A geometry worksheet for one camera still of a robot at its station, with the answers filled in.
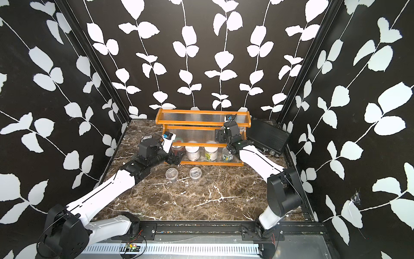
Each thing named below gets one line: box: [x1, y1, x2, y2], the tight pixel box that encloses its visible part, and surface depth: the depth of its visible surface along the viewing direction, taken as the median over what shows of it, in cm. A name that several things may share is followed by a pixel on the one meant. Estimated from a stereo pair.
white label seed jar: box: [184, 145, 200, 162], surface depth 95 cm
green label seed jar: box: [204, 146, 219, 162], surface depth 95 cm
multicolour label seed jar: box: [222, 147, 234, 163], surface depth 97 cm
